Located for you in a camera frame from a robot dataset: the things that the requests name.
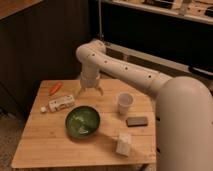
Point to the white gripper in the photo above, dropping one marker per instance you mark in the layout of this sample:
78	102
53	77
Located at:
88	83

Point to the white ceramic cup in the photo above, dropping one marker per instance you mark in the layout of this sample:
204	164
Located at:
124	102

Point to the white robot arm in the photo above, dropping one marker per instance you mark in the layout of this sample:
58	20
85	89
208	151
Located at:
183	108

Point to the green ceramic bowl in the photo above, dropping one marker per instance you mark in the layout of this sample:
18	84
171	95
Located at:
82	122

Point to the orange carrot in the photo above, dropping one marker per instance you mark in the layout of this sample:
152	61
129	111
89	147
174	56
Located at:
55	88

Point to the white plastic bottle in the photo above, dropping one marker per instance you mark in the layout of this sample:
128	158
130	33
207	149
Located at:
58	104

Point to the wooden folding table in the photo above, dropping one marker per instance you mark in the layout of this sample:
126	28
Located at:
45	143

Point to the dark grey rectangular block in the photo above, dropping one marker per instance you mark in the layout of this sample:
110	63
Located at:
136	121

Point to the metal shelf rack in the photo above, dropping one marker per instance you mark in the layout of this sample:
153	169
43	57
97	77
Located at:
172	45

